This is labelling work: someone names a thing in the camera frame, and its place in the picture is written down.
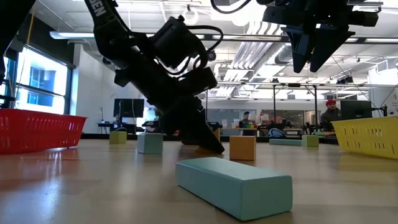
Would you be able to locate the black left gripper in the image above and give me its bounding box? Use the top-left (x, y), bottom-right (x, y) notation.
top-left (114, 62), bottom-right (225, 155)

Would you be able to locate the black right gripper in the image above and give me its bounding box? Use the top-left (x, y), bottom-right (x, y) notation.
top-left (262, 0), bottom-right (379, 74)

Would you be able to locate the orange wedge block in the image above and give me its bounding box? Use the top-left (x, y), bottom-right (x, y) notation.
top-left (194, 128), bottom-right (221, 156)

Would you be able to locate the blue cube block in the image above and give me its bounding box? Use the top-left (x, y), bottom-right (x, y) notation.
top-left (137, 133), bottom-right (164, 155)

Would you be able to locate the orange cube block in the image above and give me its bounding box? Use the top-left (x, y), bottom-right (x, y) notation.
top-left (229, 135), bottom-right (257, 162)

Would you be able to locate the green cube block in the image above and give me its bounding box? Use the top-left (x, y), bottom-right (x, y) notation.
top-left (109, 131), bottom-right (127, 145)

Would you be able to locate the long blue block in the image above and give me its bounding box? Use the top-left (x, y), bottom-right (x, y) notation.
top-left (175, 156), bottom-right (294, 222)
top-left (269, 138), bottom-right (303, 147)

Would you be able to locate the small green block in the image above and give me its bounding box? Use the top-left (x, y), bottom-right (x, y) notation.
top-left (300, 134), bottom-right (320, 148)

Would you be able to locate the black computer monitor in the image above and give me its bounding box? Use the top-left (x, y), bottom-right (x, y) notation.
top-left (113, 98), bottom-right (146, 119)
top-left (340, 99), bottom-right (373, 121)

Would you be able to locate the person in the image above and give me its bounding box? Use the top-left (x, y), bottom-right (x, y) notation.
top-left (241, 111), bottom-right (254, 136)
top-left (320, 99), bottom-right (343, 132)

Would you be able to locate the black beam with light strips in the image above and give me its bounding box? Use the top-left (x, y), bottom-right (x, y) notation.
top-left (49, 30), bottom-right (398, 44)

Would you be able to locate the dark background desk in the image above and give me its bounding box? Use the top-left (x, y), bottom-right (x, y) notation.
top-left (98, 122), bottom-right (137, 134)

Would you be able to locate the blue and white round object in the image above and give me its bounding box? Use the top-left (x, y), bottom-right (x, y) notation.
top-left (267, 127), bottom-right (287, 139)

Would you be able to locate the yellow plastic basket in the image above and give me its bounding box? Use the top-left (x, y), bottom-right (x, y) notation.
top-left (331, 115), bottom-right (398, 161)

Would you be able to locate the large window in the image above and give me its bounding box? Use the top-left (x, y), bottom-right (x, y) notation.
top-left (0, 46), bottom-right (74, 116)

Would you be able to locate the red plastic basket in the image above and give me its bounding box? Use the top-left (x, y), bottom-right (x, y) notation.
top-left (0, 108), bottom-right (88, 155)

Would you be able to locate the silver ventilation duct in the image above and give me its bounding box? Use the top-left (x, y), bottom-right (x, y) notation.
top-left (275, 43), bottom-right (301, 65)

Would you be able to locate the black workstation frame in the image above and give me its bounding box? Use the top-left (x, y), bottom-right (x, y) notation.
top-left (272, 82), bottom-right (318, 133)

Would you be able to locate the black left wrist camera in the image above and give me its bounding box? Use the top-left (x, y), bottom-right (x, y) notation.
top-left (152, 15), bottom-right (212, 71)

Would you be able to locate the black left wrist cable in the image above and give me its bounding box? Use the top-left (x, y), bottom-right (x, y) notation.
top-left (186, 24), bottom-right (224, 71)

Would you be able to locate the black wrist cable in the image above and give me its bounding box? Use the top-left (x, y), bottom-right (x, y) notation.
top-left (186, 24), bottom-right (224, 71)
top-left (210, 0), bottom-right (252, 15)

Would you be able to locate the black aluminium table frame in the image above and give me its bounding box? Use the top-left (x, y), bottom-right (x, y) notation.
top-left (80, 133), bottom-right (340, 144)

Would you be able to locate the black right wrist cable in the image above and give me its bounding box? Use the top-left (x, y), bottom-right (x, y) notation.
top-left (210, 0), bottom-right (252, 15)

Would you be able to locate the white hanging ring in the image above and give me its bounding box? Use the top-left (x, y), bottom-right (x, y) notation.
top-left (185, 7), bottom-right (200, 26)

